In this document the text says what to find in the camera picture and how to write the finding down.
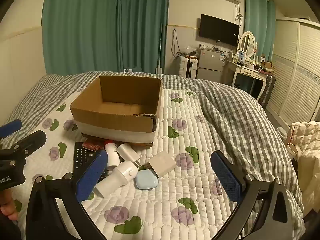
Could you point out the black remote control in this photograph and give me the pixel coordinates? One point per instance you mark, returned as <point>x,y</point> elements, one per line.
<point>81,155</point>

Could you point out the small white object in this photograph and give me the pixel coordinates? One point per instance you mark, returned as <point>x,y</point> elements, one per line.
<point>131,70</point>

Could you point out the white bottle with red cap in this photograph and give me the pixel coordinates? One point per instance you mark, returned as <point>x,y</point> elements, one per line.
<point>112,156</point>

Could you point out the cream quilted jacket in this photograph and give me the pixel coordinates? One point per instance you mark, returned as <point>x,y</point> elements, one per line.
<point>308,140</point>

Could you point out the dark suitcase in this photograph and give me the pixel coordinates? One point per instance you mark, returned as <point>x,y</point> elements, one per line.
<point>267,90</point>

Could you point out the grey checked blanket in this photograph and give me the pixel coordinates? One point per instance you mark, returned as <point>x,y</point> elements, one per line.
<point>237,120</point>

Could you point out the brown cardboard box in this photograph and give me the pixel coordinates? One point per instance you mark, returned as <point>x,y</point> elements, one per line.
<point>110,120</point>

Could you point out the small white jar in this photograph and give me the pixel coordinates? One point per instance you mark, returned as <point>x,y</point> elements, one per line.
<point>282,132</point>

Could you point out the white square box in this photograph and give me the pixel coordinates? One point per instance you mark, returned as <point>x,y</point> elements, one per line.
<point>162,163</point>

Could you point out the small picture frame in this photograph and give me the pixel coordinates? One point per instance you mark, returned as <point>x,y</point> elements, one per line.
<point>241,55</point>

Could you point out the light blue earbuds case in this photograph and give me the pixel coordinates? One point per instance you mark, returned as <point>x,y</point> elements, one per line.
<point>146,178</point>

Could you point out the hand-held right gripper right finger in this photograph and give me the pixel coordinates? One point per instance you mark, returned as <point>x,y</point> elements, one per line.
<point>226,177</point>

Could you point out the white vanity table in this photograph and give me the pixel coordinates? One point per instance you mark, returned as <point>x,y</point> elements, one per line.
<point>246,71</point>

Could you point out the white floral quilted mat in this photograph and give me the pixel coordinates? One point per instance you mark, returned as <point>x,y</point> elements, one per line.
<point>155,205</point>

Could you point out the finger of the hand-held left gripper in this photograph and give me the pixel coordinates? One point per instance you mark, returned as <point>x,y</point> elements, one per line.
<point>10,127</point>
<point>32,140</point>

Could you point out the clear plastic bag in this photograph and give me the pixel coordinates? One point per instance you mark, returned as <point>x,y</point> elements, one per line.
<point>190,50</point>

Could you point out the person's left hand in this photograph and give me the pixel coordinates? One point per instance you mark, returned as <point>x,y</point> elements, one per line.
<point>8,210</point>

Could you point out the grey small fridge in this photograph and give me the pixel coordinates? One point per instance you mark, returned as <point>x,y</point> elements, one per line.
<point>210,65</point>

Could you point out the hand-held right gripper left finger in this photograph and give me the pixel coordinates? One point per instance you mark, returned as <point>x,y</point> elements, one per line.
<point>91,177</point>

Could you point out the white oval mirror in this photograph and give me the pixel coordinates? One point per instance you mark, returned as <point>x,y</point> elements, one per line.
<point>247,43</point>

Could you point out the white mop pole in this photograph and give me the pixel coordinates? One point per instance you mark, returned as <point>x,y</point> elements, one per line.
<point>160,50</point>

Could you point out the white slatted wardrobe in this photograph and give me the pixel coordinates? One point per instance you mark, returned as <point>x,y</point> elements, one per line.
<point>297,75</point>

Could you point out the narrow green curtain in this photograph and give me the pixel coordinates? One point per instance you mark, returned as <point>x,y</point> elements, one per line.
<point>258,25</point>

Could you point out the black wall television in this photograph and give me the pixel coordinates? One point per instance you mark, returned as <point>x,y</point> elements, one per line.
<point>218,30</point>

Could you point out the wide green curtain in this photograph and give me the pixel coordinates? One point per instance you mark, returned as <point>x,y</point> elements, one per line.
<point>80,30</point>

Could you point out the white cylindrical device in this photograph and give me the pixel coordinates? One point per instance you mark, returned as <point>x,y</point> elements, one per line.
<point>117,175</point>

